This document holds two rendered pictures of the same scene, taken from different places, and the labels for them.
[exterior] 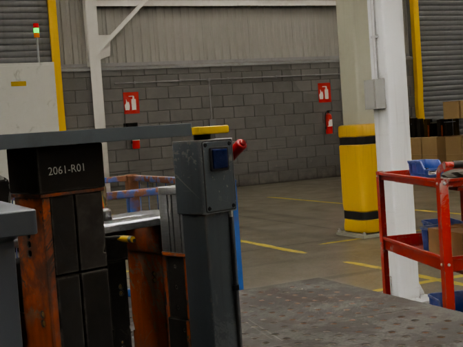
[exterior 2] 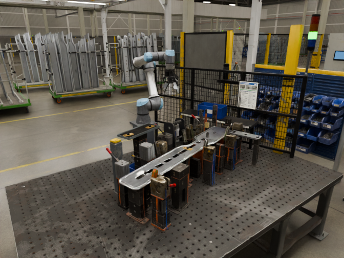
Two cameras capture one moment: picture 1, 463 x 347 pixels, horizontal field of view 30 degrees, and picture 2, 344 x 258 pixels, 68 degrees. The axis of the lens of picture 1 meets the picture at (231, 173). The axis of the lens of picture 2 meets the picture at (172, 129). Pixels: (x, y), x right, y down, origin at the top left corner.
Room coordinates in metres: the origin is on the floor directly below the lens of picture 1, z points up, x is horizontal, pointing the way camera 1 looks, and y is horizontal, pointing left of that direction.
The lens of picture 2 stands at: (3.16, 0.14, 1.88)
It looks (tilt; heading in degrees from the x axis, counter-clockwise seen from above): 20 degrees down; 170
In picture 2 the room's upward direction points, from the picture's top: straight up
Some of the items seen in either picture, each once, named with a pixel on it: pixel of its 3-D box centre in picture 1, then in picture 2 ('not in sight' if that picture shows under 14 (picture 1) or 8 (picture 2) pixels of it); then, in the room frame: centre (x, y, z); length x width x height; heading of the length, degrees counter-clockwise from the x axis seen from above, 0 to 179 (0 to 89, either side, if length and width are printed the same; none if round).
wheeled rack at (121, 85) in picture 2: not in sight; (136, 66); (-6.82, 0.61, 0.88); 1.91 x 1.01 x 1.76; 117
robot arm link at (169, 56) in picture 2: not in sight; (169, 56); (1.00, 0.52, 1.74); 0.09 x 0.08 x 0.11; 19
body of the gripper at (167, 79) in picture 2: not in sight; (169, 76); (1.01, 0.52, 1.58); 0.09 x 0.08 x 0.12; 131
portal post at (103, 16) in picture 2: not in sight; (107, 43); (-10.49, -0.57, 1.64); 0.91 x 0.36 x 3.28; 25
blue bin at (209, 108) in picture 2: not in sight; (212, 110); (0.44, 1.12, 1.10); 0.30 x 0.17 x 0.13; 45
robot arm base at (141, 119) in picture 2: not in sight; (143, 117); (0.75, 0.30, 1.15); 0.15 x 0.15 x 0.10
